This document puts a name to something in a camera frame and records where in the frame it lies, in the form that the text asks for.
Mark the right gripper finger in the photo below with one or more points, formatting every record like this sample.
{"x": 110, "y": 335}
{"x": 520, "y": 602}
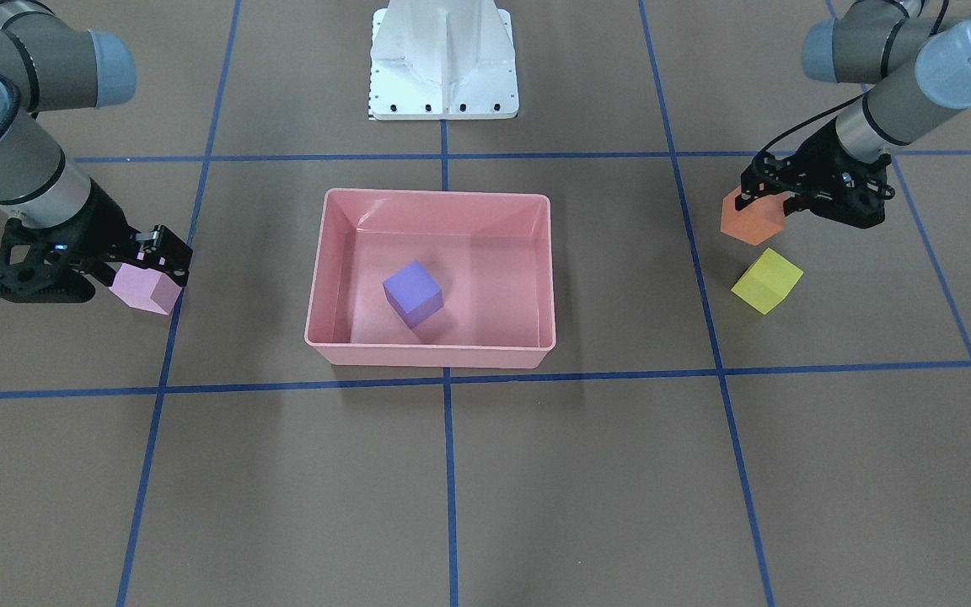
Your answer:
{"x": 104, "y": 273}
{"x": 159, "y": 249}

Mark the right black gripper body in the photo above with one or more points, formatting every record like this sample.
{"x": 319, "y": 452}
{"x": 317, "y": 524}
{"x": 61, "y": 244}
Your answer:
{"x": 103, "y": 221}

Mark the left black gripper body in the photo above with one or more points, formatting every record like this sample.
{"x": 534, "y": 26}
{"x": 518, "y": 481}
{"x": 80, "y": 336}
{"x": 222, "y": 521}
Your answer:
{"x": 815, "y": 158}

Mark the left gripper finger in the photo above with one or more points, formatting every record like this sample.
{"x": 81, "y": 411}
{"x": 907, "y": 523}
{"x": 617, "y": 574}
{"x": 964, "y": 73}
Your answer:
{"x": 768, "y": 175}
{"x": 793, "y": 203}

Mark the pink foam block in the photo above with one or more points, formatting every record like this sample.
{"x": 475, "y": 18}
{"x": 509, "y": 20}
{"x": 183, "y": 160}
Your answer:
{"x": 146, "y": 289}

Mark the orange foam block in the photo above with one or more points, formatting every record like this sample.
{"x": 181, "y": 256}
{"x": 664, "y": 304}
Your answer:
{"x": 763, "y": 218}

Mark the purple foam block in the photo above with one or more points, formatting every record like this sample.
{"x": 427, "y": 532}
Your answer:
{"x": 414, "y": 294}

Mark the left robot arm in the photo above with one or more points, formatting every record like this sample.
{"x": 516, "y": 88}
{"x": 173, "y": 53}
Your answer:
{"x": 917, "y": 74}

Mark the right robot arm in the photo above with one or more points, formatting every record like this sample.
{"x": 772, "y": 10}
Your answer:
{"x": 47, "y": 65}

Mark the pink plastic bin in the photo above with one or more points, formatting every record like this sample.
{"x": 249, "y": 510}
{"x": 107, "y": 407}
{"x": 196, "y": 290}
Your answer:
{"x": 489, "y": 253}

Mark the yellow foam block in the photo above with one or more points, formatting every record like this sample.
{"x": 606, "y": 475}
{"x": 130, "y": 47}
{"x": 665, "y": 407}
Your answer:
{"x": 767, "y": 282}

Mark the brown paper table cover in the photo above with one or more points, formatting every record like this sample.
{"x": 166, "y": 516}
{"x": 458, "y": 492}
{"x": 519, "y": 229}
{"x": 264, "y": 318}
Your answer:
{"x": 676, "y": 448}

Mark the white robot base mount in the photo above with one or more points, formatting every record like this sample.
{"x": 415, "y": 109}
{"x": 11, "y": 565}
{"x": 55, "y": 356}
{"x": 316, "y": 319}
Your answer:
{"x": 442, "y": 61}

